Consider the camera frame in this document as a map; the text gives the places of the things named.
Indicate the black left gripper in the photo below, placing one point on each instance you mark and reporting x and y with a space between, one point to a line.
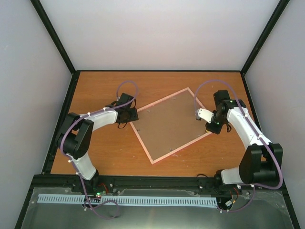
133 118

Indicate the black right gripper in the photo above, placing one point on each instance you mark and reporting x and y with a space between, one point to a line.
215 130

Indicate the pink wooden picture frame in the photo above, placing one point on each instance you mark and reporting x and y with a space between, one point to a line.
168 125

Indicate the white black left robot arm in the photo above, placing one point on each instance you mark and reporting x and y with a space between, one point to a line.
74 136

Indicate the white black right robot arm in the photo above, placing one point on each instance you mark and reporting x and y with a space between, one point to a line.
261 163

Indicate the clear acrylic front panel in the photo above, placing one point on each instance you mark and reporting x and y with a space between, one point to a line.
259 209

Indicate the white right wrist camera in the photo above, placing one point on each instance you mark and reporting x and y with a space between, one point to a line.
204 114

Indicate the light blue slotted cable duct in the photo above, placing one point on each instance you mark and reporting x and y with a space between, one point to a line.
141 201

